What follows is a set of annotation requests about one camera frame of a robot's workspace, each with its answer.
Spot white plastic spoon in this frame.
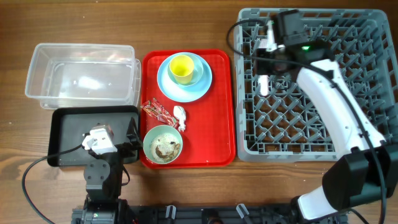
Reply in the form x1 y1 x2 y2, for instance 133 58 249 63
258 75 269 96

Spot green bowl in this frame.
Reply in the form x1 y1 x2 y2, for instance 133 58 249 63
143 125 183 165

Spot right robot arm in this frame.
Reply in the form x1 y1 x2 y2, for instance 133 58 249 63
255 39 397 223

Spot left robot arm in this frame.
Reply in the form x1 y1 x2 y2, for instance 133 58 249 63
72 119 142 224

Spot grey dishwasher rack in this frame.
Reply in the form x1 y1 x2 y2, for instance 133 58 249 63
234 8 397 162

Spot food scraps and rice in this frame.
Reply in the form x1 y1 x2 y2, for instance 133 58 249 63
150 133 182 164

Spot red snack wrapper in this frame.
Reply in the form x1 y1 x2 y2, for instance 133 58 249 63
140 98 178 128

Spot crumpled white tissue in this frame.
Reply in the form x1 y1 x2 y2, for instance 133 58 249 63
173 106 187 132

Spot black tray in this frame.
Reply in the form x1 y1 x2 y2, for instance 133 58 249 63
47 106 139 167

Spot light blue plate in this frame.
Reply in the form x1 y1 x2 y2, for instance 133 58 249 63
157 52 213 103

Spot red serving tray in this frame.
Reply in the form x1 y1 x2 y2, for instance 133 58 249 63
140 49 236 169

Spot light blue small bowl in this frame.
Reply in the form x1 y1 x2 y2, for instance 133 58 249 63
167 52 204 87

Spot yellow plastic cup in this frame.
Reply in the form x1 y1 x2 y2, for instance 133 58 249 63
169 54 195 85

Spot clear plastic bin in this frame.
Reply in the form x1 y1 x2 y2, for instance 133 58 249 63
25 43 141 110

